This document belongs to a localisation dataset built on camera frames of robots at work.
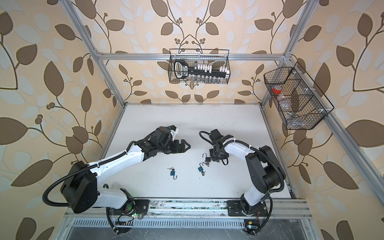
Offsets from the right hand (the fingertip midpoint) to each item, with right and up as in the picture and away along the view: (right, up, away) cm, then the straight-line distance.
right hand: (217, 158), depth 91 cm
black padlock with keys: (-5, -1, 0) cm, 5 cm away
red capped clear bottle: (+36, +42, -3) cm, 55 cm away
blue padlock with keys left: (-27, -7, -4) cm, 28 cm away
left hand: (-18, +9, -10) cm, 23 cm away
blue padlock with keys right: (-10, -6, -4) cm, 12 cm away
